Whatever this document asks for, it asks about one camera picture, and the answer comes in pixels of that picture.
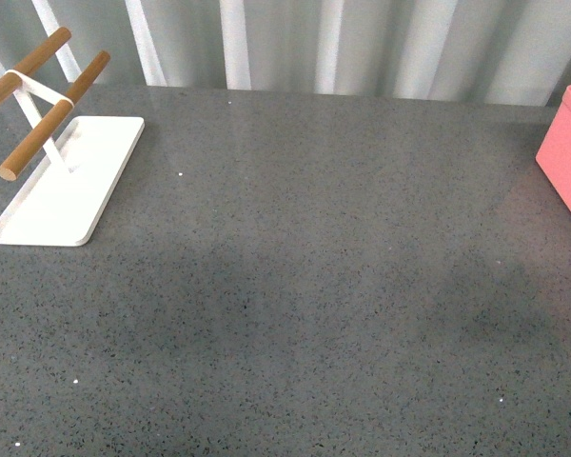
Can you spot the white towel rack stand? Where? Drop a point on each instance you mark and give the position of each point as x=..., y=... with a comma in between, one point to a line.
x=63, y=199

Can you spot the white pleated curtain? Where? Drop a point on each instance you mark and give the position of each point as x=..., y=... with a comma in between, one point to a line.
x=497, y=52

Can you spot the right wooden rack rod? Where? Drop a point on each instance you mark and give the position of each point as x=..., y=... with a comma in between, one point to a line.
x=12, y=167

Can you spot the wooden rack rod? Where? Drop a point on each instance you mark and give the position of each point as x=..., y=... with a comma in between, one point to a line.
x=10, y=81
x=12, y=167

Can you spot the left wooden rack rod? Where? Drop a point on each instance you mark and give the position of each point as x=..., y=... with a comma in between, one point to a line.
x=10, y=81

